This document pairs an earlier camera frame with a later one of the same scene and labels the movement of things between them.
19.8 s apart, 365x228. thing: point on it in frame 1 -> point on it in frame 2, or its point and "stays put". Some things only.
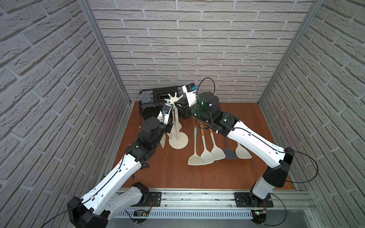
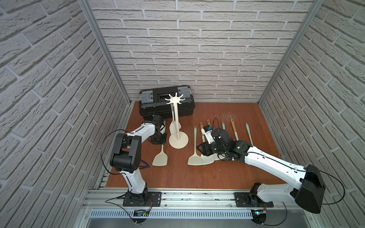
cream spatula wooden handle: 207,157 stays put
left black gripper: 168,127 -> 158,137
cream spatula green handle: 196,159 stays put
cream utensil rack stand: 177,140 stays put
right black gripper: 185,109 -> 204,147
